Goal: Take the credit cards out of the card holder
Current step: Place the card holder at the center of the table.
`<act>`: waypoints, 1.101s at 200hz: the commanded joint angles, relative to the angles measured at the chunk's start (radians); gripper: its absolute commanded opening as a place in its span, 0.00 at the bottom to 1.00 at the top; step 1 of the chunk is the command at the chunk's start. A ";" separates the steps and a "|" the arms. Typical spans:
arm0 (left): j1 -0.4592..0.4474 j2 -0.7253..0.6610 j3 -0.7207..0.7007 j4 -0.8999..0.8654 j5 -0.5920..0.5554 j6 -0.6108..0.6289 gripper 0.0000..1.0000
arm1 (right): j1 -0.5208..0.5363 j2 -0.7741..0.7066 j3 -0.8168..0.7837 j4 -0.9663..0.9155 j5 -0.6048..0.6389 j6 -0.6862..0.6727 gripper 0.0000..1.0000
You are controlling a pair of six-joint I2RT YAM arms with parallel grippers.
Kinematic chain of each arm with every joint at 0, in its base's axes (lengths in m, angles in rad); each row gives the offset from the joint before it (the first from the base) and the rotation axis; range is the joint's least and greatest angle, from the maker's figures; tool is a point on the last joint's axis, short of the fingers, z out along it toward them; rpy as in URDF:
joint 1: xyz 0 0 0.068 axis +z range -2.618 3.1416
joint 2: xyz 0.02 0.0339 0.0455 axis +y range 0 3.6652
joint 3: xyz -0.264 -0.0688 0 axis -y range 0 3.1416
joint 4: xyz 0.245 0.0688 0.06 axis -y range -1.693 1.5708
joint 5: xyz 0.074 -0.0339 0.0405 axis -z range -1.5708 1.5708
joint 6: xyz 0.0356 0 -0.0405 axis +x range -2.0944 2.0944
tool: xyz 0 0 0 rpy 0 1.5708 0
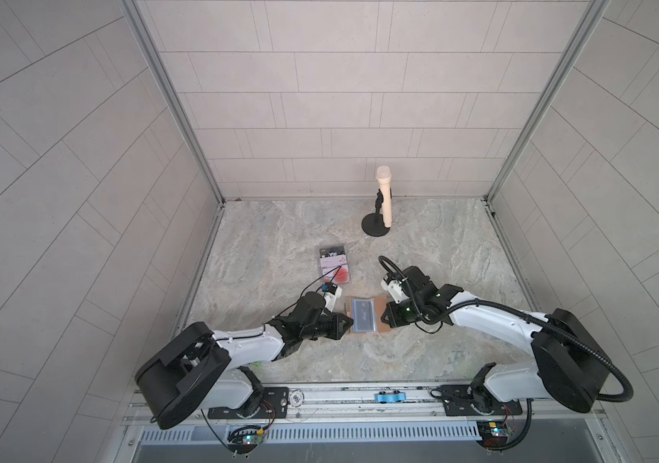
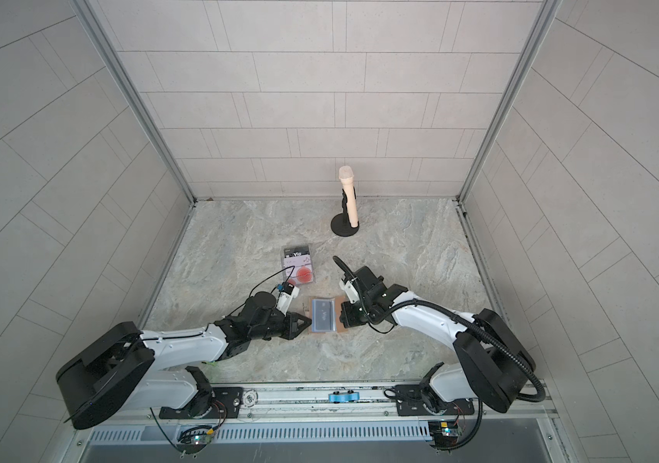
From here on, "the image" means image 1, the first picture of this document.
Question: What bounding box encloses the right circuit board with wires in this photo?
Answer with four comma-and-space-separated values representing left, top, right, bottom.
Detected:
476, 421, 516, 449

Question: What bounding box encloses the blue clip on rail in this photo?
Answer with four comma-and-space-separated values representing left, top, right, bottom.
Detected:
375, 390, 407, 403

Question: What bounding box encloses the aluminium front rail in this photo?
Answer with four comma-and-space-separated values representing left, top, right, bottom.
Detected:
122, 380, 601, 426

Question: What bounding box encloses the black corrugated cable conduit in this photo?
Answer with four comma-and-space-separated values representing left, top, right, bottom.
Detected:
378, 255, 635, 404

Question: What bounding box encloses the aluminium corner frame post right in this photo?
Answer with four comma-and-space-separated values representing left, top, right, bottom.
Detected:
485, 0, 611, 203

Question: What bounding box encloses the circuit board with wires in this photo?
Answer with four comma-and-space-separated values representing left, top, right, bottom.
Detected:
227, 426, 269, 455
476, 421, 516, 449

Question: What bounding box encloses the black round microphone stand base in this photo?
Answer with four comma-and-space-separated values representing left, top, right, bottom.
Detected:
361, 190, 390, 237

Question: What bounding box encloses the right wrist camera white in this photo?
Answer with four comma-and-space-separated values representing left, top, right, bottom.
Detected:
381, 275, 410, 305

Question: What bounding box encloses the clear plastic package box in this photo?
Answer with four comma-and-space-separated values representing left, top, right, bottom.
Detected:
319, 245, 351, 285

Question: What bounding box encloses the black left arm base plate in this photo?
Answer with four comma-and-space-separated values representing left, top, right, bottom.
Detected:
207, 387, 289, 420

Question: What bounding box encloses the white ventilation grille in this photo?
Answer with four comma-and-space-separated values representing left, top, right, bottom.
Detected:
140, 422, 483, 445

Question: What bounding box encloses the beige microphone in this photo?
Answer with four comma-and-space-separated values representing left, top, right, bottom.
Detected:
376, 165, 393, 229

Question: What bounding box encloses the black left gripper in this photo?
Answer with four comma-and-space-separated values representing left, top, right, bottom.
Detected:
297, 311, 356, 341

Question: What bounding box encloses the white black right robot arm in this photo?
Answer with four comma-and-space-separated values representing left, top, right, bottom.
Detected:
381, 262, 610, 415

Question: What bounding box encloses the left circuit board with wires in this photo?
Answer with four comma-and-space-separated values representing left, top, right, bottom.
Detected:
227, 426, 269, 455

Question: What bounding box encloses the aluminium corner frame post left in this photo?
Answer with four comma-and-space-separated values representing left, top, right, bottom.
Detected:
120, 0, 226, 208

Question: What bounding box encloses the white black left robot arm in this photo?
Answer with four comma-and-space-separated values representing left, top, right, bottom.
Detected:
134, 291, 354, 430

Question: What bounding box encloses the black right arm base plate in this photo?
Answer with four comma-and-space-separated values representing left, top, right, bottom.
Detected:
430, 385, 523, 417

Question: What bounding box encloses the aluminium corner frame post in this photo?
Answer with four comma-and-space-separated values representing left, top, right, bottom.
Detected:
485, 0, 611, 203
120, 0, 226, 208

